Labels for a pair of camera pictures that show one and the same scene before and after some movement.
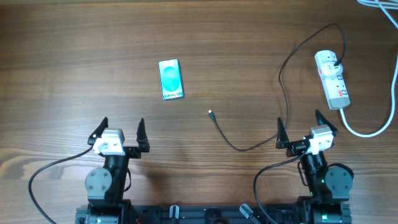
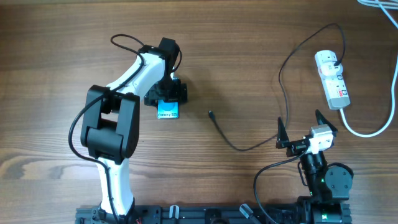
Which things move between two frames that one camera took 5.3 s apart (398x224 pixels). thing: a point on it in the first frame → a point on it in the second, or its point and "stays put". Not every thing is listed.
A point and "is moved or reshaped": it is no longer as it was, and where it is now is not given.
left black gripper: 134,152 → 179,93
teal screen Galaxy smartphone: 170,79 is moved or reshaped
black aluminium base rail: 233,214 stays put
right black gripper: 296,147 stays put
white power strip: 334,88 stays put
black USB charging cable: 210,111 stays put
